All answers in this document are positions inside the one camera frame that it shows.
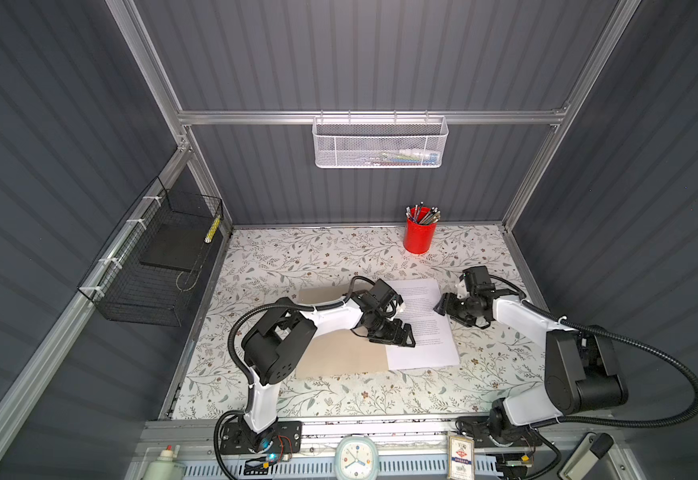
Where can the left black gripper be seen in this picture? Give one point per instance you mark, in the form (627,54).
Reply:
(393,338)

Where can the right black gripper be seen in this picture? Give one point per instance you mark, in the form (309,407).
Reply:
(450,298)

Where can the printed paper sheet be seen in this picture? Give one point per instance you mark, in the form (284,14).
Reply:
(435,346)

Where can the brown kraft paper folder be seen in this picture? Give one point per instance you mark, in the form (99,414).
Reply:
(333,350)

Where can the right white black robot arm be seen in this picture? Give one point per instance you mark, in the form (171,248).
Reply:
(581,371)

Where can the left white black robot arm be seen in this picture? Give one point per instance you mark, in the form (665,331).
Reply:
(274,346)

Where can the red pen cup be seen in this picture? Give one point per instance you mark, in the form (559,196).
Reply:
(420,228)

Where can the white desk clock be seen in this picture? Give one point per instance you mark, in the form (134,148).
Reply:
(356,458)

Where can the small card box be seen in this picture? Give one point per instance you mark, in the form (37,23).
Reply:
(460,454)

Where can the black white stapler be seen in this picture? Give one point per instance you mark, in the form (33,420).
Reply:
(592,448)

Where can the yellow marker in basket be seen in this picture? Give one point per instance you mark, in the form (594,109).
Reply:
(211,232)

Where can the black notebook in basket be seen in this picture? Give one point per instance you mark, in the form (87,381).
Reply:
(177,248)

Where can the white glue bottle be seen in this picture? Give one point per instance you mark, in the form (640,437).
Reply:
(166,466)

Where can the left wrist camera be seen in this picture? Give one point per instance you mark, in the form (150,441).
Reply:
(383,296)

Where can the white wire mesh basket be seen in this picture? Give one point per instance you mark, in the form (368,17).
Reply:
(379,142)

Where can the black wire basket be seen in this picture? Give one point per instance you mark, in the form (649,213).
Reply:
(158,268)

